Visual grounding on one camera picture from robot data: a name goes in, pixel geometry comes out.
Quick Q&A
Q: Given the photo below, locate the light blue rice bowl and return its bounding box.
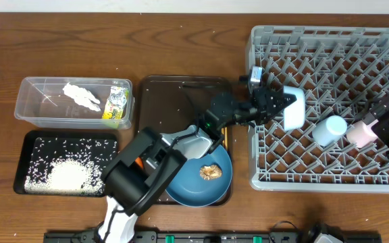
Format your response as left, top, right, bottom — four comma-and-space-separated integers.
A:
284, 86, 305, 132

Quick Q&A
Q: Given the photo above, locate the pink plastic cup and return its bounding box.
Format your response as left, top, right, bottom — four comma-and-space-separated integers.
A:
346, 120, 378, 149

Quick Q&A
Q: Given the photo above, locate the light blue plastic cup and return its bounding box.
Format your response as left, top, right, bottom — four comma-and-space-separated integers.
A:
312, 115, 347, 146

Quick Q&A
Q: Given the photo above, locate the golden brown food scrap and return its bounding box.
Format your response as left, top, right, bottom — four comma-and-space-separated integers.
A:
200, 165, 223, 180

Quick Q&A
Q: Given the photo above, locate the dark blue plate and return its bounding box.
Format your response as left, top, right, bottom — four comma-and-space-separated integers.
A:
166, 145, 233, 207

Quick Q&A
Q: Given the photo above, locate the orange carrot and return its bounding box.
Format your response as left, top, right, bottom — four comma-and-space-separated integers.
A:
135, 157, 144, 169

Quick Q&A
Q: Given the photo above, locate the yellow silver snack wrapper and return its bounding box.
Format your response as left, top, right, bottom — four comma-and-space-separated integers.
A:
102, 86, 128, 119

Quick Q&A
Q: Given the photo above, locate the white tissue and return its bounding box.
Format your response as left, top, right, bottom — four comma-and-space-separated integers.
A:
63, 83, 101, 112

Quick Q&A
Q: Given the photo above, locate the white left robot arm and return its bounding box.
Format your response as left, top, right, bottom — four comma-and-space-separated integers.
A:
94, 88, 298, 242

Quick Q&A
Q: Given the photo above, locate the grey plastic dishwasher rack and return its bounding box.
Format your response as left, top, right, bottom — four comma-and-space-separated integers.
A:
246, 26, 389, 193

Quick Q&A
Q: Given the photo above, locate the black waste tray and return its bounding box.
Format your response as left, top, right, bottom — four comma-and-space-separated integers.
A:
13, 130, 118, 195

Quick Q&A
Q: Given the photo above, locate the clear plastic waste bin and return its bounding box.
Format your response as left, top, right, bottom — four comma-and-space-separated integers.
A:
14, 77, 134, 130

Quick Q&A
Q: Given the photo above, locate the dark brown serving tray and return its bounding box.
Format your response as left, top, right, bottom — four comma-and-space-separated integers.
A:
134, 75, 233, 207

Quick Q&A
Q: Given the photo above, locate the white rice pile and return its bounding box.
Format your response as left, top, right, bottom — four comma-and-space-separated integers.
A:
23, 137, 118, 197

